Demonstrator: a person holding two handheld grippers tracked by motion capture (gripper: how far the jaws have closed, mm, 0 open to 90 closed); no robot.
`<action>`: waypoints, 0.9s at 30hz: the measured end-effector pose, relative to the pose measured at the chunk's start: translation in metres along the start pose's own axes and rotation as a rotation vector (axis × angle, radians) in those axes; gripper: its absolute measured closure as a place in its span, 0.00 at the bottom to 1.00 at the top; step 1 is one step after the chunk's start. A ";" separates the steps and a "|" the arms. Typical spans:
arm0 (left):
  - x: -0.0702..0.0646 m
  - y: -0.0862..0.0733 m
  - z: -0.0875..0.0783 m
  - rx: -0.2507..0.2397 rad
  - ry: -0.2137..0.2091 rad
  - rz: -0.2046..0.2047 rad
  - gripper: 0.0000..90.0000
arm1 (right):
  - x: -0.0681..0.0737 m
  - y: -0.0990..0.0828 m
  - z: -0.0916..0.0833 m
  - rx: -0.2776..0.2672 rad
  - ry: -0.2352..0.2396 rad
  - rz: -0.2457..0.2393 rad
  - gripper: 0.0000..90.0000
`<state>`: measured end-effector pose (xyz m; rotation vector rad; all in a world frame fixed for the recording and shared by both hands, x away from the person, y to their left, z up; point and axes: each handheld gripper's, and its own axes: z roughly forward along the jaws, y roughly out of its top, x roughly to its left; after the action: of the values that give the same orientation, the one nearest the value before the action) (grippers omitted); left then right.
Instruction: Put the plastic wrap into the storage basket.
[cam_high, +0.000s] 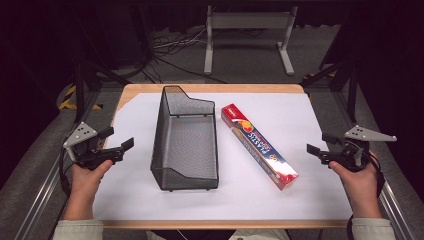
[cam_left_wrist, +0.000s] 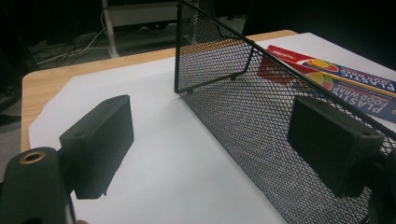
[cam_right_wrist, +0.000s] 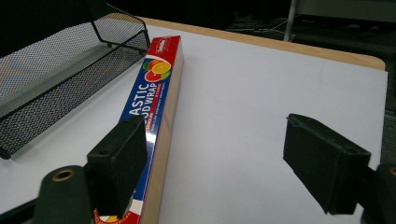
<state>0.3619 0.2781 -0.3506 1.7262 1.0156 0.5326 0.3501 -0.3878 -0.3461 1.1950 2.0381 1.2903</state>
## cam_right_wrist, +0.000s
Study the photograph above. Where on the white metal stand leg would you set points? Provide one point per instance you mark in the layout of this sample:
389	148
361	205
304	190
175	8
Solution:
291	18

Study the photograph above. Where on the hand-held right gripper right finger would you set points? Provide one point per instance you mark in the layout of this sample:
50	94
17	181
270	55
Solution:
323	161

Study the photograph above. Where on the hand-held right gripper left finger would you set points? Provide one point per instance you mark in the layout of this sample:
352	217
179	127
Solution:
116	165

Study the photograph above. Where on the blue plastic wrap box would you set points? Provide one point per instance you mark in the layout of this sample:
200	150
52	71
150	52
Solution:
152	102

